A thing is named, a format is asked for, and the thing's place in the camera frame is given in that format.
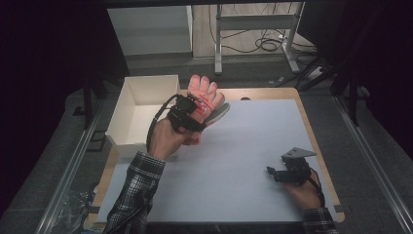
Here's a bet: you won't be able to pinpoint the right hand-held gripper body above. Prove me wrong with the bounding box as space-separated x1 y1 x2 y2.
275 146 318 187

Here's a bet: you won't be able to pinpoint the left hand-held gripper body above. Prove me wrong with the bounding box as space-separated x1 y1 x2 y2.
168 94 200 133

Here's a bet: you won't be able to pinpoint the pink glove with grey palm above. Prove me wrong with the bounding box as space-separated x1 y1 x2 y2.
204 101 232 127

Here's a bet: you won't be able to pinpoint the pink glove with printed back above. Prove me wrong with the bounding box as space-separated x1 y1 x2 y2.
183 74 226 146

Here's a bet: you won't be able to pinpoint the white box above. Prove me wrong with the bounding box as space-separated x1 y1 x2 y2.
104 74 183 160

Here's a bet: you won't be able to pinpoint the person's right hand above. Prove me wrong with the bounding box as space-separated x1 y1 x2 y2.
284 175 323 212

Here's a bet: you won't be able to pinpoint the person's left hand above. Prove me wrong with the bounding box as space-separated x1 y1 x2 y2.
147 116 203 162

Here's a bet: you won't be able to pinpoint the light blue table mat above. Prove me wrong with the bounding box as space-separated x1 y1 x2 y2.
95 98 339 224

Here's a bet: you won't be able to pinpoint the white cabinet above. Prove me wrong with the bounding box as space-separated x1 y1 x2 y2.
106 5 194 57

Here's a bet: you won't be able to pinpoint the black metal stand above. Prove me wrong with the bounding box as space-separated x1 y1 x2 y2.
348 77 371 128
81 77 109 131

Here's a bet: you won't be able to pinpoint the white power strip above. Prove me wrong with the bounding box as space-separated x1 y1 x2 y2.
306 65 326 81

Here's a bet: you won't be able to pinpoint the clear plastic bag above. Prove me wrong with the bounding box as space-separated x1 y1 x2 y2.
57 189 99 234

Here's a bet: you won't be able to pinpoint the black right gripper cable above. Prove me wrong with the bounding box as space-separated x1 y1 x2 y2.
307 167 326 209

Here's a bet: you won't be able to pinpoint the aluminium floor rail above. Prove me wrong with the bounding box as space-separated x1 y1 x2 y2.
333 95 413 234
34 97 110 234

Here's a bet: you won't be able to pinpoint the black floor cables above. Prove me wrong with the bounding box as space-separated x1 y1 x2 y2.
223 28 318 57

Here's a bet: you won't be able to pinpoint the grey metal desk frame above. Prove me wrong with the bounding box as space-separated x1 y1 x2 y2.
213 1 307 76

